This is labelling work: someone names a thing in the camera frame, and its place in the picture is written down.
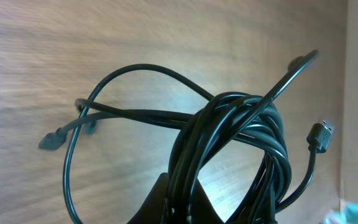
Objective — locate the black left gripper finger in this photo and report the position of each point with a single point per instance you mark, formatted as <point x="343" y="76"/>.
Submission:
<point x="155" y="208"/>

